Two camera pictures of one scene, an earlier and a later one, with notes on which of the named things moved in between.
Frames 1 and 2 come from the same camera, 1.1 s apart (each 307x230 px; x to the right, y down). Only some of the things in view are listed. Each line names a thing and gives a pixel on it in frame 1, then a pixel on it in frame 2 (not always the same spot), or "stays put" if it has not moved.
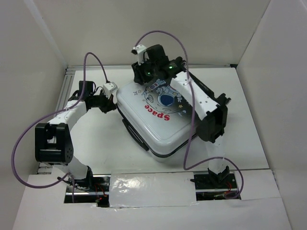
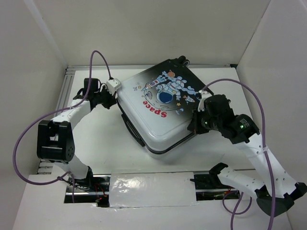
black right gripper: (138, 74) to (196, 122)
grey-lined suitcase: (157, 114) stays put
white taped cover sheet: (155, 189) stays put
